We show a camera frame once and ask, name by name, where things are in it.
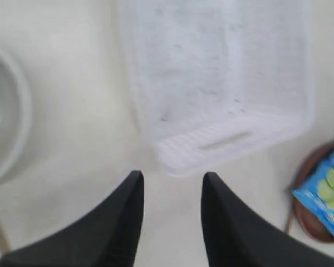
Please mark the white ceramic bowl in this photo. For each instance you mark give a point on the white ceramic bowl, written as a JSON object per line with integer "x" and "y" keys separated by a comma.
{"x": 15, "y": 112}

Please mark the brown round wooden plate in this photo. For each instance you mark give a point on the brown round wooden plate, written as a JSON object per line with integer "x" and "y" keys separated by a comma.
{"x": 309, "y": 223}

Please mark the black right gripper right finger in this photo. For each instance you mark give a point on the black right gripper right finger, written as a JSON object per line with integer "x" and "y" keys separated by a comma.
{"x": 234, "y": 235}

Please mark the white perforated plastic basket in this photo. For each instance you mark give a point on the white perforated plastic basket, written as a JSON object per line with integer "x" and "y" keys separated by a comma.
{"x": 216, "y": 80}

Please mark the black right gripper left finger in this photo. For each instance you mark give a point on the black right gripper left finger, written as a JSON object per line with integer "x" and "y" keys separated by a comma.
{"x": 107, "y": 236}

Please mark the blue chips snack bag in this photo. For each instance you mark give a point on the blue chips snack bag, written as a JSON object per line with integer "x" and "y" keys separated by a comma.
{"x": 316, "y": 194}

